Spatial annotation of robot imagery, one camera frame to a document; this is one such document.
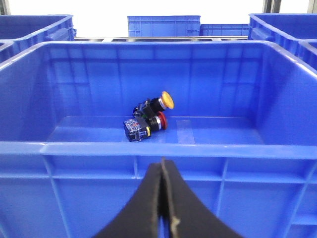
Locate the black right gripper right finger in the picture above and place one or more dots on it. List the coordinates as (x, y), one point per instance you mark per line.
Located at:
(185, 214)

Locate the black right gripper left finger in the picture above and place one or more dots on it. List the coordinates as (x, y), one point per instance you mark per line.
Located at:
(139, 218)

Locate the red mushroom push button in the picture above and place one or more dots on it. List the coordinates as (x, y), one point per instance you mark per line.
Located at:
(138, 129)

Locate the yellow mushroom push button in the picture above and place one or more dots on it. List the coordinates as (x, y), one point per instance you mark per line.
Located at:
(151, 107)

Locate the right blue plastic bin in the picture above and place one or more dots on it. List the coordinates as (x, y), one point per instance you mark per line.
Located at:
(81, 122)

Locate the blue plastic bin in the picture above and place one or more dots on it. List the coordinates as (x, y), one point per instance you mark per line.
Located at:
(19, 32)
(81, 122)

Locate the far right blue bin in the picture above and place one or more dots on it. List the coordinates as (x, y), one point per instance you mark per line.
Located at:
(164, 26)

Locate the left blue plastic bin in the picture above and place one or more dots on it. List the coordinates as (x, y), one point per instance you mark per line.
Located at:
(19, 32)

